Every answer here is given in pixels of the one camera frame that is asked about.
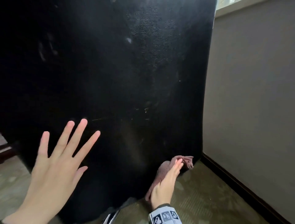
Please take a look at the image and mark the person's right hand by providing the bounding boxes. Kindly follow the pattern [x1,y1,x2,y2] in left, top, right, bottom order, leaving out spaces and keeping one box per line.
[150,158,184,210]

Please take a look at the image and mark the black leather chair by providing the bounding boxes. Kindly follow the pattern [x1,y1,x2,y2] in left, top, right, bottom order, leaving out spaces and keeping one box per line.
[0,0,218,224]

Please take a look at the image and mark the dark wooden baseboard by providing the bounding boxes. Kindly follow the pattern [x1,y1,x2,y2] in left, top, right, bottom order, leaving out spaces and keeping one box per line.
[200,152,292,224]
[0,143,18,164]

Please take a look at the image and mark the cream window sill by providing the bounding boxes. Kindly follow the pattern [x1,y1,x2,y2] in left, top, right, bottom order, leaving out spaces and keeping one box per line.
[214,0,268,18]

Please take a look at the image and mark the brown cleaning cloth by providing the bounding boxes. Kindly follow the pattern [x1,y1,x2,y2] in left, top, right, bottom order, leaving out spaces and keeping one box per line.
[144,155,195,202]

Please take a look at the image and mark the black wristband with marker tags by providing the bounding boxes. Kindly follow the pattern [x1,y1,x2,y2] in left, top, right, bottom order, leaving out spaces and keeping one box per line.
[148,203,183,224]

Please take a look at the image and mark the person's left hand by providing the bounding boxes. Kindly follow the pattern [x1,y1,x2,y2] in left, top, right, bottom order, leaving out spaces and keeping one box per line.
[2,118,101,224]

